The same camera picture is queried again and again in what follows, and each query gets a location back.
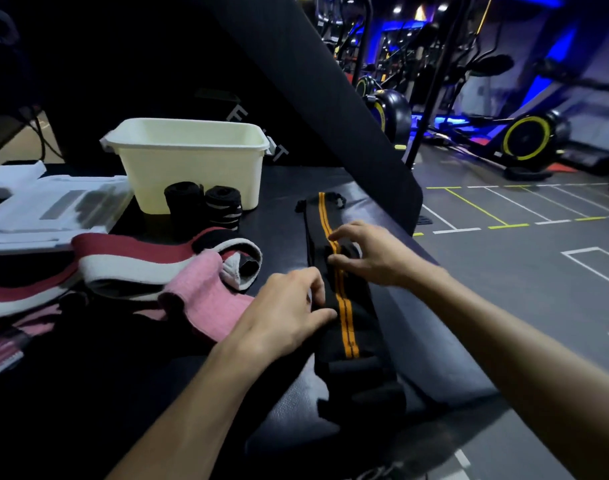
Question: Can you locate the pink wrap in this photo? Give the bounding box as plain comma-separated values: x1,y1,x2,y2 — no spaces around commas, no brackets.
135,250,255,343

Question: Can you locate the person's right hand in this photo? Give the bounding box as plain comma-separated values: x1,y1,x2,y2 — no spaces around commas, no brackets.
327,221,437,289

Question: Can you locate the black padded post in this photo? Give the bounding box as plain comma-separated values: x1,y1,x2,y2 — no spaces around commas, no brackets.
205,0,424,236

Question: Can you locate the black wrap with orange stripes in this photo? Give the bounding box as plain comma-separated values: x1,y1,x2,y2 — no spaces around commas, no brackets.
296,192,407,428

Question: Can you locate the person's left hand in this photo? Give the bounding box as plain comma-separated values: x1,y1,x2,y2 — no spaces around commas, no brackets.
228,267,338,364

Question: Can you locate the red and white wrap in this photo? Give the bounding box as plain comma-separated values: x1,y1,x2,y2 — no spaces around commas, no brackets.
0,227,263,319

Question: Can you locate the black cable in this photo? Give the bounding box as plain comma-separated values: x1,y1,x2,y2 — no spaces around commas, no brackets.
29,115,64,163

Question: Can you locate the rolled black white-striped wrap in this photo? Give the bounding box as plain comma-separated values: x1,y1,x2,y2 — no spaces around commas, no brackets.
205,186,243,231

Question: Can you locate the person's left forearm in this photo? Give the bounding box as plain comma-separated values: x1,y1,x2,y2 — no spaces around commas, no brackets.
106,340,270,480

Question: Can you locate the exercise bike with yellow wheel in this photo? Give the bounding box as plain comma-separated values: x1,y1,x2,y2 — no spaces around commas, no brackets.
434,25,572,181
354,75,413,148

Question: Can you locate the cream plastic bin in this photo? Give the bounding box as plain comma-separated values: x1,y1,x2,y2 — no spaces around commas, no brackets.
100,118,277,215

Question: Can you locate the white plastic tray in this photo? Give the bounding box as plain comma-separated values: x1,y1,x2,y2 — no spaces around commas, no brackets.
0,161,134,255

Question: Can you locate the black metal pole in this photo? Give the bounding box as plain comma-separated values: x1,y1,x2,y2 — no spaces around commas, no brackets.
404,0,477,170

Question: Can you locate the person's right forearm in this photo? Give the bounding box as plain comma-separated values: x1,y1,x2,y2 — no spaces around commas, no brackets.
409,265,609,480

